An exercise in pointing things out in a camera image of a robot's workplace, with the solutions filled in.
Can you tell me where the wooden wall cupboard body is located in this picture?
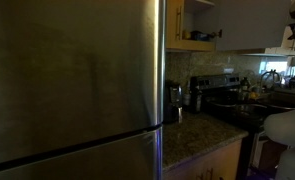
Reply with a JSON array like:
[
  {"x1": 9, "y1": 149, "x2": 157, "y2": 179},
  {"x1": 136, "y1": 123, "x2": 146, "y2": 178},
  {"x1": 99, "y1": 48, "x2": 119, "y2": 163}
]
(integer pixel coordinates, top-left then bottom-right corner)
[{"x1": 165, "y1": 0, "x2": 222, "y2": 53}]

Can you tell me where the bright kitchen window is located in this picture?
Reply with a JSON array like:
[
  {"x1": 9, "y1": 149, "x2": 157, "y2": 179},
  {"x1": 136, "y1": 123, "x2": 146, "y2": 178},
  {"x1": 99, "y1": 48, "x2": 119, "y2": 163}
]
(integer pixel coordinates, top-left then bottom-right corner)
[{"x1": 259, "y1": 60, "x2": 290, "y2": 76}]

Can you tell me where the dark box in cupboard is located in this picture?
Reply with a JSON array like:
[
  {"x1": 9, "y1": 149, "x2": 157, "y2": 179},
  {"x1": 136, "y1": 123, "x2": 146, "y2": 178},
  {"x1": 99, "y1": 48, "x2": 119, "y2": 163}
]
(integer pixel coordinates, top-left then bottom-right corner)
[{"x1": 190, "y1": 30, "x2": 211, "y2": 42}]

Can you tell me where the wooden lower kitchen cabinet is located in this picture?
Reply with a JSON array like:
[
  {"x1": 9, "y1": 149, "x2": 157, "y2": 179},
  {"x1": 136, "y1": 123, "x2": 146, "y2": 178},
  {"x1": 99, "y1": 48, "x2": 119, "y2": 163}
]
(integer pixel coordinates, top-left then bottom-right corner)
[{"x1": 162, "y1": 138, "x2": 244, "y2": 180}]

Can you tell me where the yellow item in cupboard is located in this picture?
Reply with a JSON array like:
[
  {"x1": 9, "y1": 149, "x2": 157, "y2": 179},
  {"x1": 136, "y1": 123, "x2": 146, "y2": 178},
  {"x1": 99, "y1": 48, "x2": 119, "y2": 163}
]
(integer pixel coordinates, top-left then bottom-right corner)
[{"x1": 182, "y1": 29, "x2": 192, "y2": 41}]

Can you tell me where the small dark bottle by stove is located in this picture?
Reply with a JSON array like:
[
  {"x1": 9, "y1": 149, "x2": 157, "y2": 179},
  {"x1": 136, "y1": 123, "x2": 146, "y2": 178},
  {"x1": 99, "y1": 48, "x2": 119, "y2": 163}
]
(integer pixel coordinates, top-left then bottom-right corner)
[{"x1": 240, "y1": 76, "x2": 250, "y2": 101}]

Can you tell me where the short metal door handle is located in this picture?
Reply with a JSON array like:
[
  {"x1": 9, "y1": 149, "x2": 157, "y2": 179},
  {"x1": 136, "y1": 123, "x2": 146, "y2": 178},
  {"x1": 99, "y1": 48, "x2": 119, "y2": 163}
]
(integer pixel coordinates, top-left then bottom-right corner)
[{"x1": 175, "y1": 5, "x2": 183, "y2": 41}]

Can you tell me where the narrow closed cupboard door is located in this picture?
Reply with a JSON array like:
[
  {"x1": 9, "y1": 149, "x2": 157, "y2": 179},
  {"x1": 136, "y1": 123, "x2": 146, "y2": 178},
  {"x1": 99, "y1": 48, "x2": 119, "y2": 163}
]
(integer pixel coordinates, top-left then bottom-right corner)
[{"x1": 165, "y1": 0, "x2": 186, "y2": 51}]

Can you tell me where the light wall cabinet by window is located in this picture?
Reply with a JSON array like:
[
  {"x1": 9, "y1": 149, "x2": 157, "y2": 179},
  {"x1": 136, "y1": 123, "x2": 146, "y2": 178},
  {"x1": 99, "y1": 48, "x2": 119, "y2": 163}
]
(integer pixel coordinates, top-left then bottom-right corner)
[{"x1": 239, "y1": 25, "x2": 295, "y2": 57}]

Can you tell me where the black electric stove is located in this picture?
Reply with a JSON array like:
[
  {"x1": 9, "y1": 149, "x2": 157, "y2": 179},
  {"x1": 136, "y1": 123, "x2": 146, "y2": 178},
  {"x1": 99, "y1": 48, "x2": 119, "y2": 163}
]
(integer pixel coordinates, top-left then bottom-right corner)
[{"x1": 189, "y1": 73, "x2": 295, "y2": 180}]

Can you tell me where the dark coffee maker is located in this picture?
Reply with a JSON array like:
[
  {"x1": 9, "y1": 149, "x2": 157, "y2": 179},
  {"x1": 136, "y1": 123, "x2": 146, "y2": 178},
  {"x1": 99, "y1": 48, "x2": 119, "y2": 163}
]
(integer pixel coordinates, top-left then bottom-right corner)
[{"x1": 162, "y1": 80, "x2": 184, "y2": 125}]

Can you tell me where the dark glass bottle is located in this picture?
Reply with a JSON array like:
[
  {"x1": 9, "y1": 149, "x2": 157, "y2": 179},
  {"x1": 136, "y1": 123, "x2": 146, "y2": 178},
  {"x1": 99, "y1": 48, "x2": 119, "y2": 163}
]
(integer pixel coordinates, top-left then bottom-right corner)
[{"x1": 189, "y1": 84, "x2": 203, "y2": 115}]

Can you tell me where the stainless steel refrigerator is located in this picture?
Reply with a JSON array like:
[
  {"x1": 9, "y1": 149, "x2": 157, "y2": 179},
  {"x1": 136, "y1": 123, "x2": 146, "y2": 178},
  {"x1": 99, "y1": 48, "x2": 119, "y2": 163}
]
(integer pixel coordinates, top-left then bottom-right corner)
[{"x1": 0, "y1": 0, "x2": 167, "y2": 180}]

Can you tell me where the small white cup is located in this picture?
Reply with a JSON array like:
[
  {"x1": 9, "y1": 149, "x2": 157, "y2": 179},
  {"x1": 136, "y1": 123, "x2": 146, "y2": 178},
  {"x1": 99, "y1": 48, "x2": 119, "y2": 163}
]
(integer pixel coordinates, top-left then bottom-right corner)
[{"x1": 182, "y1": 92, "x2": 192, "y2": 107}]

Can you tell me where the curved metal sink faucet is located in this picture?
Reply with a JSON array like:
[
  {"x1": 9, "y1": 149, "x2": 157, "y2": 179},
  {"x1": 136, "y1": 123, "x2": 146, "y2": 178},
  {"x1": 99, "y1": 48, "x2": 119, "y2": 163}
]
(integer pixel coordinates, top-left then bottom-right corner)
[{"x1": 259, "y1": 69, "x2": 282, "y2": 90}]

